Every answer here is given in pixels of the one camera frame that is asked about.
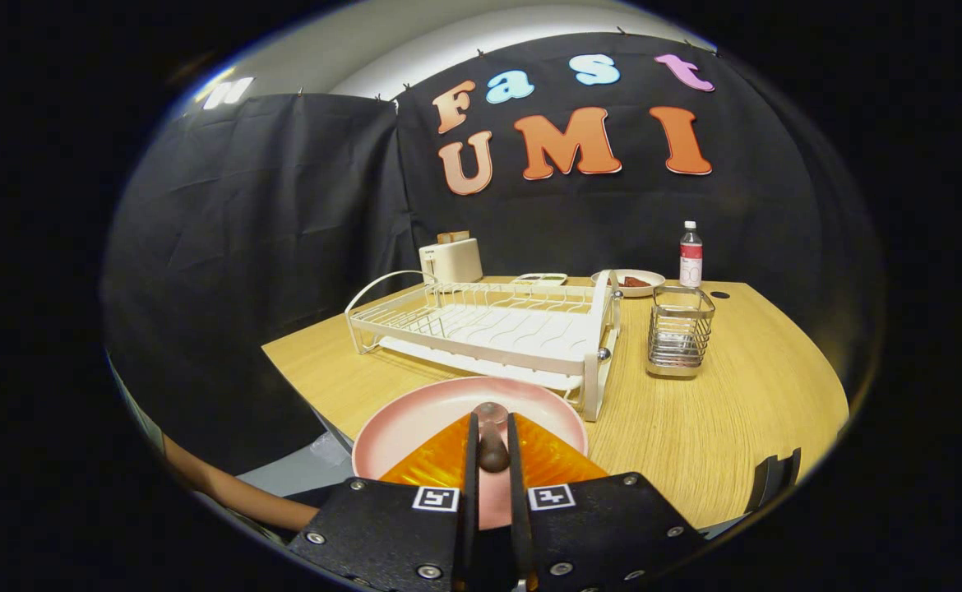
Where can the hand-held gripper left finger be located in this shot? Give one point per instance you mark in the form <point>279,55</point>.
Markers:
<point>471,493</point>

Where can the white toaster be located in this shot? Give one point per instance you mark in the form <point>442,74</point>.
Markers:
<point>456,261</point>

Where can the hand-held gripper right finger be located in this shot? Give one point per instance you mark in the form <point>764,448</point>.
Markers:
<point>516,493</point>

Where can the white round meat dish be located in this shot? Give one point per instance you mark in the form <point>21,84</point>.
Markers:
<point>649,289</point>

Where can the pink plate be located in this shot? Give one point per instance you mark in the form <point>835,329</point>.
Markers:
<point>415,419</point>

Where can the clear bottle with red label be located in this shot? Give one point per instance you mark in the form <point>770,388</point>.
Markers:
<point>691,263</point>

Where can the red meat piece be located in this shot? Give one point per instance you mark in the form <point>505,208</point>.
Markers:
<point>635,282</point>

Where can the black chair part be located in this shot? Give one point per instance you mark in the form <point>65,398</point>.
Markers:
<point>769,485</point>

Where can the black backdrop cloth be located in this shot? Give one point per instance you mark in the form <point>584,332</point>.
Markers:
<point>284,247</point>

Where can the brown toast slice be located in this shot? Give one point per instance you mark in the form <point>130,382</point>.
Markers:
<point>452,237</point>

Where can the ceiling light panel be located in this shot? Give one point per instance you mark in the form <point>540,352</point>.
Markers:
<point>228,92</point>

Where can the white divided dish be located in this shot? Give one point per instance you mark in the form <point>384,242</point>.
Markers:
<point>547,279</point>

